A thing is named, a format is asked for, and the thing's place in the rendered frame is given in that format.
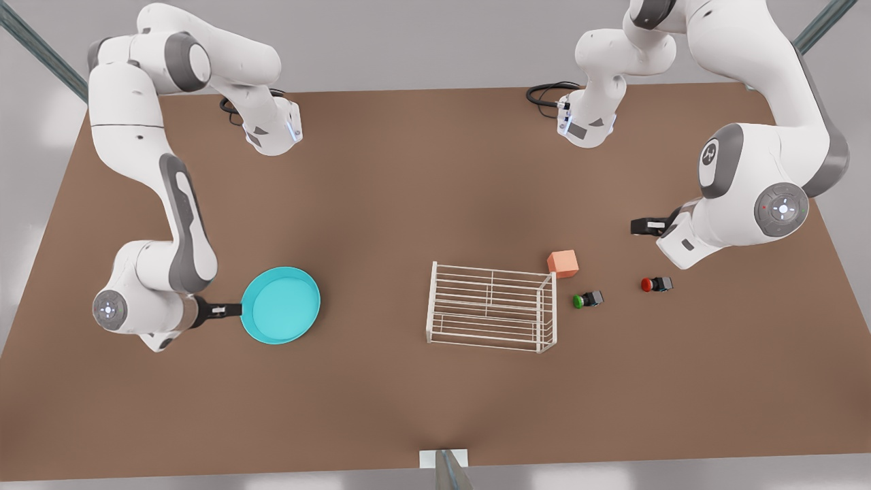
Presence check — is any teal round plate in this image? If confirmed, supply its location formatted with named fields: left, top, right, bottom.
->
left=241, top=266, right=321, bottom=345

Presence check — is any orange cube block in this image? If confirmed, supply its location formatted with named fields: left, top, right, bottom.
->
left=547, top=250, right=580, bottom=279

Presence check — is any black cable loop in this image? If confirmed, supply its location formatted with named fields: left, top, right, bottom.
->
left=526, top=82, right=582, bottom=120
left=219, top=88, right=287, bottom=127

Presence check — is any white wire shelf rack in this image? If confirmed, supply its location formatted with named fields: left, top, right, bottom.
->
left=426, top=261, right=559, bottom=355

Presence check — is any silver frame post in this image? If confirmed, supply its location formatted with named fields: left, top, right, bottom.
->
left=419, top=449, right=476, bottom=490
left=792, top=0, right=859, bottom=55
left=0, top=5, right=89, bottom=103

